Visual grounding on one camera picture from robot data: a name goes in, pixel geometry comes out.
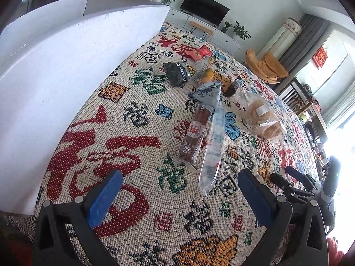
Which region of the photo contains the small dark brown packet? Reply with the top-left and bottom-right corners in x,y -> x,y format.
223,76 -> 242,98

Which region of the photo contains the red snack packet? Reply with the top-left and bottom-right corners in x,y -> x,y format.
186,44 -> 213,61

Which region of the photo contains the printed woven tablecloth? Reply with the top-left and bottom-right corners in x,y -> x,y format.
6,21 -> 337,266

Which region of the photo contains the clear packet with orange pastry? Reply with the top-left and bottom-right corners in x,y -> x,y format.
190,59 -> 219,85

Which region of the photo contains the black snack packet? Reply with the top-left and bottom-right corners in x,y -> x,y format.
163,62 -> 195,88

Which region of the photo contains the black television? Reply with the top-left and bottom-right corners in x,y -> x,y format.
180,0 -> 230,27

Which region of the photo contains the orange lounge chair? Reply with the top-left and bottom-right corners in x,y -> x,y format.
245,49 -> 289,84

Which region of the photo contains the brown sausage packet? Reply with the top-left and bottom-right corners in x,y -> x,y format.
177,104 -> 215,169

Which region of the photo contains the long clear snack packet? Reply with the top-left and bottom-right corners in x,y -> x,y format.
199,105 -> 226,197

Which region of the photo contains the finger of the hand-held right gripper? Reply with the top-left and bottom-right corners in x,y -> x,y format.
270,172 -> 308,204
284,166 -> 323,194

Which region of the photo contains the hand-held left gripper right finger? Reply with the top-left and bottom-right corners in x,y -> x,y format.
238,168 -> 329,266

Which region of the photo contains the grey curtain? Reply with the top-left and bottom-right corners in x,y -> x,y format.
279,14 -> 329,74

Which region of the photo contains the wooden stool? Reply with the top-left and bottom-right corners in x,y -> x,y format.
189,21 -> 215,41

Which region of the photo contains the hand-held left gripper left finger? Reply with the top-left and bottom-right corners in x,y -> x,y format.
33,170 -> 124,266

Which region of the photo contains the clear bag of bread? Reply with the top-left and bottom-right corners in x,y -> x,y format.
236,86 -> 286,142

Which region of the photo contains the white television cabinet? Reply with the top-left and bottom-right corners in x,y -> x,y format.
164,7 -> 242,56

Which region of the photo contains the clear green-edged snack packet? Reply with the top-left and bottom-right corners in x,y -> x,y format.
210,55 -> 223,71

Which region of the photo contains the standing air conditioner floral cover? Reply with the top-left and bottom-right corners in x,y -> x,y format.
259,17 -> 303,67

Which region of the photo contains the red wall hanging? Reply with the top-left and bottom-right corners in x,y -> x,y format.
312,47 -> 328,69

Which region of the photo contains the dark wooden chair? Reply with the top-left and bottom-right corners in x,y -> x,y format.
280,78 -> 312,114

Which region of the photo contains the large leafy potted plant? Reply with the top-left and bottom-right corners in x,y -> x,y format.
231,21 -> 251,41

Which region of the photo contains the grey triangular snack packet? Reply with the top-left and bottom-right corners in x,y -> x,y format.
188,82 -> 223,111

